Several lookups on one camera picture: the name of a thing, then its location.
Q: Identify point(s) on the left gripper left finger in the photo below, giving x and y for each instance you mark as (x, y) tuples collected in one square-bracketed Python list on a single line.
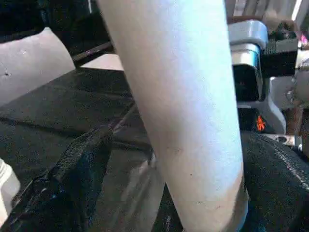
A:
[(60, 188)]

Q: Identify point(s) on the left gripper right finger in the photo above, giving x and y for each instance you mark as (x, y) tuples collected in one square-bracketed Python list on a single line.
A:
[(277, 188)]

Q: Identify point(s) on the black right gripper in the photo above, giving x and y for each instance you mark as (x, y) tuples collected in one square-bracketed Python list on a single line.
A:
[(248, 118)]

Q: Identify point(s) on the white plastic table leg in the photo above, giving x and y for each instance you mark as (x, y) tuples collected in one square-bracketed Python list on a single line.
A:
[(181, 96)]

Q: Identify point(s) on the black mat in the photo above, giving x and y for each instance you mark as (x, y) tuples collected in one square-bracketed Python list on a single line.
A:
[(60, 108)]

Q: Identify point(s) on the grey pillow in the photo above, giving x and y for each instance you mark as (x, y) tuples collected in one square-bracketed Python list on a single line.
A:
[(31, 62)]

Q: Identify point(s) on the white flat board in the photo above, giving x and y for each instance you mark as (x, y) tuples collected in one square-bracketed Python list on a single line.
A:
[(103, 63)]

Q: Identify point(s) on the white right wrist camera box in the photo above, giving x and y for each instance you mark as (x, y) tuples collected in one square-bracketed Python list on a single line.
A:
[(248, 33)]

